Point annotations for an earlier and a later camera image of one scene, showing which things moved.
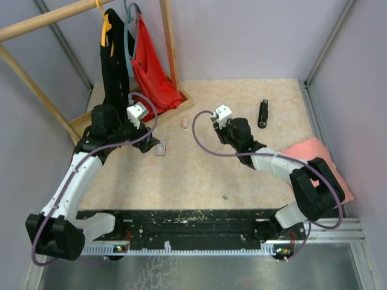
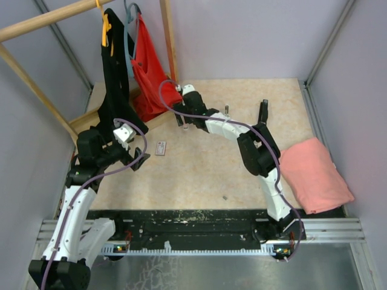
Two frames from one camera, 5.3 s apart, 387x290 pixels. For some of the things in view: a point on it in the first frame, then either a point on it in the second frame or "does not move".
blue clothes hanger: (129, 19) does not move
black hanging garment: (115, 86) does not move
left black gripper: (146, 143) to (127, 158)
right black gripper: (221, 131) to (179, 107)
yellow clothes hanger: (106, 27) does not move
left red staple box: (161, 148) does not move
